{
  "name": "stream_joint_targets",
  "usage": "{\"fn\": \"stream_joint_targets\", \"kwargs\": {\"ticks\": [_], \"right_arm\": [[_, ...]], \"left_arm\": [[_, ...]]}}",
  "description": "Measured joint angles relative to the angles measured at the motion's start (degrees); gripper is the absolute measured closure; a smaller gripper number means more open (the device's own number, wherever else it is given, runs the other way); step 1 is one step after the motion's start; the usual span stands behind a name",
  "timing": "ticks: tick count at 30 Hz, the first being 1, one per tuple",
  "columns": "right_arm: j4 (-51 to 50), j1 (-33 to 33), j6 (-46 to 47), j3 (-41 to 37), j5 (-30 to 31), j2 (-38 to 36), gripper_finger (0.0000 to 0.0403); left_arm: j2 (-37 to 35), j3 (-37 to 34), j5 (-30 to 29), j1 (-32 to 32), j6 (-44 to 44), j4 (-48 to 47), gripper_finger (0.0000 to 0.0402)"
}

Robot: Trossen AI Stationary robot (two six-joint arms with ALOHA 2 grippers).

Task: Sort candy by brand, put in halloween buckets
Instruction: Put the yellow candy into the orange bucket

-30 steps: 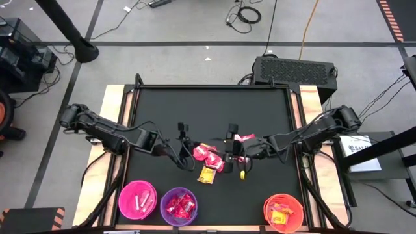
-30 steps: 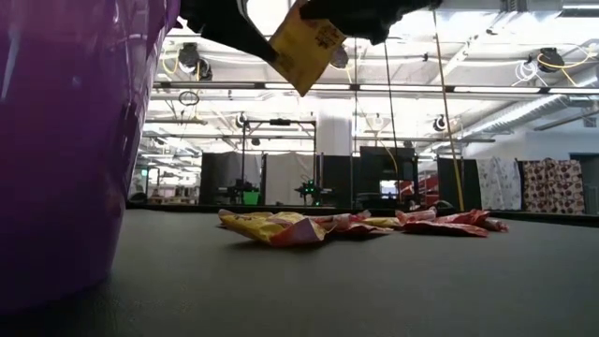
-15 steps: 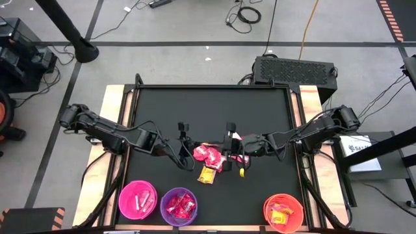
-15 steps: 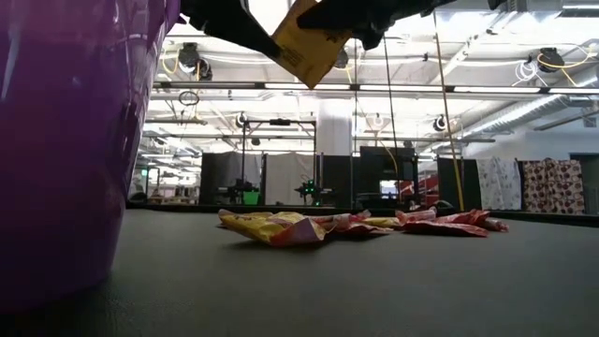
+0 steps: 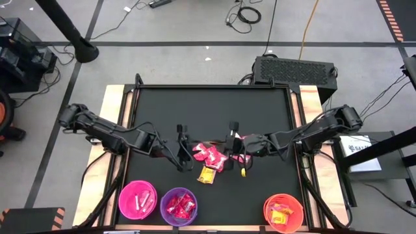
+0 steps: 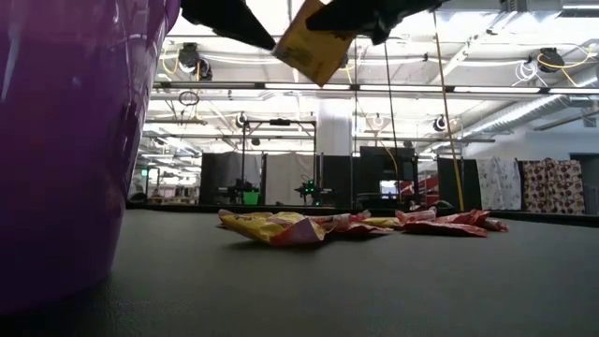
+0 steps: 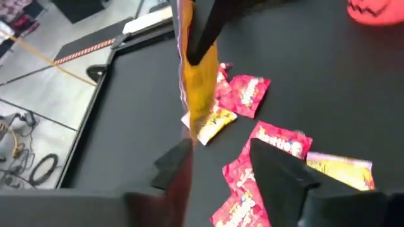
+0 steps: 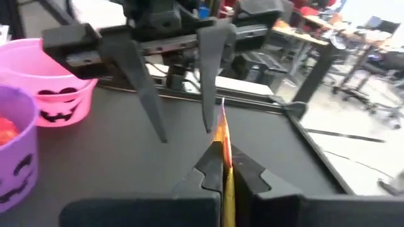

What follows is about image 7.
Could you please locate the red Skittles candy pack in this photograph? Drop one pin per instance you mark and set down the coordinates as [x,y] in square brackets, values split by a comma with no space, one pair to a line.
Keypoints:
[251,94]
[284,138]
[233,211]
[224,91]
[235,171]

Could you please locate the black mat striped edge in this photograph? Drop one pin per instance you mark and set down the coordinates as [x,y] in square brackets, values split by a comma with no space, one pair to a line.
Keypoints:
[88,41]

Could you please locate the orange plastic bucket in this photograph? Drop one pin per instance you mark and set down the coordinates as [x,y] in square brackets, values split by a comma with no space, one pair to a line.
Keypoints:
[375,12]

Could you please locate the yellow Sour Patch candy pack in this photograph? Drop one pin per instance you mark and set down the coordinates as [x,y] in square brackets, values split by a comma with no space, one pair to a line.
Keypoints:
[199,85]
[221,121]
[342,170]

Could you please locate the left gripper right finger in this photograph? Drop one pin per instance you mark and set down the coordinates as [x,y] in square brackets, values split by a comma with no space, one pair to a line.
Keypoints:
[284,195]

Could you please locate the brown dotted cloth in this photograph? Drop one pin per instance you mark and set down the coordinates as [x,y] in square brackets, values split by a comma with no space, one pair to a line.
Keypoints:
[12,9]

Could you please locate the black partition panel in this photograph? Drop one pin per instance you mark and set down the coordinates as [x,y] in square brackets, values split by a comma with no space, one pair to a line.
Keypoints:
[79,9]

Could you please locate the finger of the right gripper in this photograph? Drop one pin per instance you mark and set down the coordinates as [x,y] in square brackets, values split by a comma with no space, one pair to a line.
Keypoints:
[211,28]

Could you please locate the red equipment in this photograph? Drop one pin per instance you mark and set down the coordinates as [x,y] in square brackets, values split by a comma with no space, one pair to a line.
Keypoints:
[23,23]

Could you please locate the light wooden board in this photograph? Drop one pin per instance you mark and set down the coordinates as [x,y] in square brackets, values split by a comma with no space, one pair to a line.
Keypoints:
[148,20]

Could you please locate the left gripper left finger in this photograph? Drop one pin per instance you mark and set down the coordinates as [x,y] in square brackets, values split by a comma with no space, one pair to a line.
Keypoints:
[173,189]

